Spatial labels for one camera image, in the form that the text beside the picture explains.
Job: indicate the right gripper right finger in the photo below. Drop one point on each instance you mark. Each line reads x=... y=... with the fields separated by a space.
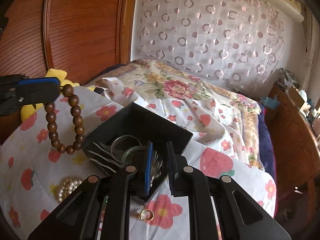
x=219 y=208

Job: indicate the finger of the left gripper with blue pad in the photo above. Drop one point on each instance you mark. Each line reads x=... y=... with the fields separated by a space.
x=54 y=80

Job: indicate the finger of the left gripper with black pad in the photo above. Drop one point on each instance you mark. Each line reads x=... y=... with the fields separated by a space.
x=37 y=93

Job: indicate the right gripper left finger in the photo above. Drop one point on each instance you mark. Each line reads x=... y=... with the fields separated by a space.
x=99 y=207

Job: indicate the green jade bangle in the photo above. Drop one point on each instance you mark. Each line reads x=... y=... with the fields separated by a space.
x=129 y=154

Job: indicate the black jewelry box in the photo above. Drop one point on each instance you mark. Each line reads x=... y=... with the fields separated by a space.
x=136 y=126

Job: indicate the yellow pikachu plush toy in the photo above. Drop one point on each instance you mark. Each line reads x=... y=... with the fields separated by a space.
x=28 y=110

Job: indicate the wooden louvered wardrobe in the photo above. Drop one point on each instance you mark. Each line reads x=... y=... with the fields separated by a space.
x=82 y=37

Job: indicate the strawberry flower print quilt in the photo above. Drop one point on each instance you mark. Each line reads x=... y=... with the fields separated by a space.
x=32 y=172

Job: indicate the dark blue blanket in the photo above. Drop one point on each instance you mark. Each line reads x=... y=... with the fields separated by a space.
x=266 y=152

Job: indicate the wooden sideboard cabinet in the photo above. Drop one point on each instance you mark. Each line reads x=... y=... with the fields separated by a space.
x=295 y=148

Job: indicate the floral rose bedspread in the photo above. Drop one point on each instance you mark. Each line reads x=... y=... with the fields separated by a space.
x=219 y=119

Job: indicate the blue plastic bag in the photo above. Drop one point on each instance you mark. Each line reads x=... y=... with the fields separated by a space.
x=271 y=103

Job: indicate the cardboard tissue box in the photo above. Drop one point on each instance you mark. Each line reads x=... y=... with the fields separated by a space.
x=297 y=100

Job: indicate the stack of magazines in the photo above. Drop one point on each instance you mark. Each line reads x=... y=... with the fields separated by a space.
x=286 y=79

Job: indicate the circle pattern sheer curtain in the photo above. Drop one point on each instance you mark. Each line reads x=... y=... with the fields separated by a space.
x=234 y=43

